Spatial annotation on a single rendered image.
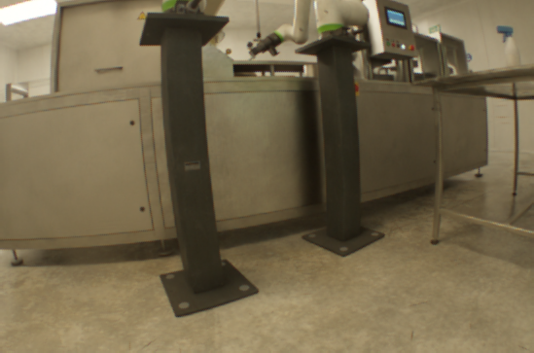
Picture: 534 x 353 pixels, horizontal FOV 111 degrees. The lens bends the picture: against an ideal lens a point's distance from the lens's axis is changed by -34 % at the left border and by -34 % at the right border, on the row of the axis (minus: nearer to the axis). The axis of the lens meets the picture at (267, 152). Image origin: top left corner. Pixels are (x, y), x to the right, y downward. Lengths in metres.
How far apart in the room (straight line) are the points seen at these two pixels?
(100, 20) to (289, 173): 1.27
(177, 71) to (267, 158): 0.63
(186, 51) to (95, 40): 0.75
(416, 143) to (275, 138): 1.01
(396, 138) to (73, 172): 1.74
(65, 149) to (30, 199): 0.31
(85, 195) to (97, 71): 0.61
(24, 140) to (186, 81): 0.85
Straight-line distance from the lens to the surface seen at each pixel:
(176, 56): 0.89
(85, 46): 1.55
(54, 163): 1.33
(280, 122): 1.31
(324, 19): 1.30
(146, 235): 1.29
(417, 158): 1.93
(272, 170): 1.30
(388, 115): 1.71
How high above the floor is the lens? 0.55
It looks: 5 degrees down
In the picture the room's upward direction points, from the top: 4 degrees counter-clockwise
